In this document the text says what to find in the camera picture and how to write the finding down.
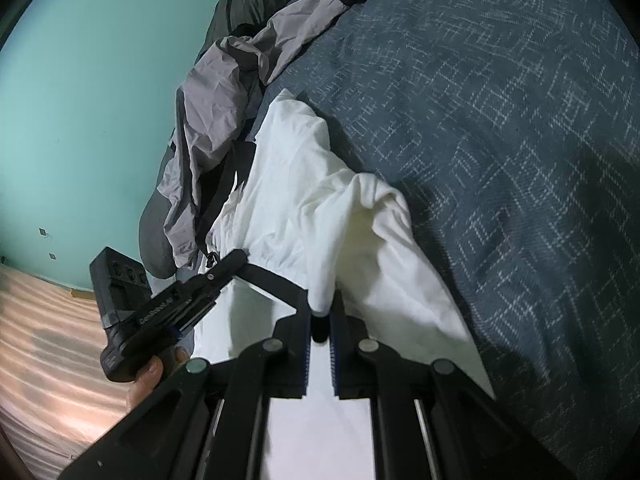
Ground pink curtain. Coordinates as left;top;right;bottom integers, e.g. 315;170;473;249
0;265;146;480

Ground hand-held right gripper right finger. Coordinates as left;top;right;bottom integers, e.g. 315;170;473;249
327;290;576;480

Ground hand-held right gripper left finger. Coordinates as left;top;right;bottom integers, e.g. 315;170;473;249
60;292;313;480

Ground dark grey long pillow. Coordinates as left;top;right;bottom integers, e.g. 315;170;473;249
137;0;261;278

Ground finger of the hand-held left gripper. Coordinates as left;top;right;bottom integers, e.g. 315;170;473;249
200;249;249;306

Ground blue bed sheet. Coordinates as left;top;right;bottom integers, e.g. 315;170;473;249
245;0;640;480

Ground grey jacket black cuffs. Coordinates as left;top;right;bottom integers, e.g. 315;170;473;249
156;0;379;271

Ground person's left hand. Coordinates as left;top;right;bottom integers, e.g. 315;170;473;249
125;350;190;411

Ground white polo shirt black collar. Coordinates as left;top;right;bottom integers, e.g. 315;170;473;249
192;88;496;480

